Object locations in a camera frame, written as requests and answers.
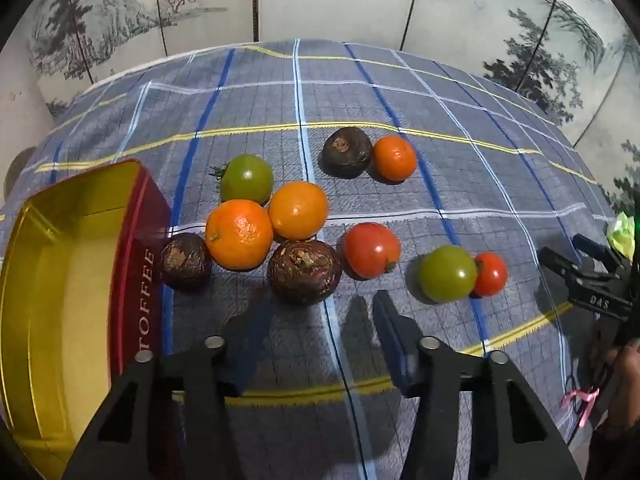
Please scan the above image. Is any landscape-painted folding screen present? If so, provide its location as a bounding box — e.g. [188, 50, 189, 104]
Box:
[0, 0, 640, 221]

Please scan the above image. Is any blue-grey plaid tablecloth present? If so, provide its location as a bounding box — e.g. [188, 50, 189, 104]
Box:
[0, 37, 621, 480]

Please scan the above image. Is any red tin box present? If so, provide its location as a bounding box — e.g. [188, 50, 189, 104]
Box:
[0, 159, 186, 480]

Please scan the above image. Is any green tomato with stem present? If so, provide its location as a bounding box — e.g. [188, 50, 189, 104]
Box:
[210, 154, 275, 206]

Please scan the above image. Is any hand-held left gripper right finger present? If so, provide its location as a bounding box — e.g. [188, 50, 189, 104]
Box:
[372, 290, 583, 480]

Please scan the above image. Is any yellow-green plastic bag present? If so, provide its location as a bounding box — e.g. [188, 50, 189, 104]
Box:
[606, 211, 637, 257]

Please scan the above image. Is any small red tomato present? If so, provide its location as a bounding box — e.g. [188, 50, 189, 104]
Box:
[472, 252, 509, 297]

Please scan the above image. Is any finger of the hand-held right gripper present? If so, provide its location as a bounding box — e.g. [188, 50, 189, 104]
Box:
[537, 246, 633, 318]
[571, 233, 626, 276]

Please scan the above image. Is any large red tomato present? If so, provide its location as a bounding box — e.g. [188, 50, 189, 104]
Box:
[343, 222, 402, 280]

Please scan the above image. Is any dark brown passion fruit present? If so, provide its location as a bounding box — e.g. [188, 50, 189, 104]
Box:
[321, 126, 373, 179]

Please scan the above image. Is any person's right hand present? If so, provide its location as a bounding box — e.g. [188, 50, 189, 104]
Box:
[587, 332, 640, 413]

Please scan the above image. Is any yellowish orange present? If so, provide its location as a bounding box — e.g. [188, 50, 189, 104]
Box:
[267, 181, 330, 242]

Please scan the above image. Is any pink ribbon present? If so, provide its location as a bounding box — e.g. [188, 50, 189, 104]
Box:
[561, 387, 600, 428]

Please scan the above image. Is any small orange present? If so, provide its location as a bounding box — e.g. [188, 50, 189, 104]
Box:
[372, 135, 418, 182]

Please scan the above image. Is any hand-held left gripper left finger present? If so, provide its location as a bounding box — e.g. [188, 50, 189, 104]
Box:
[61, 302, 275, 480]

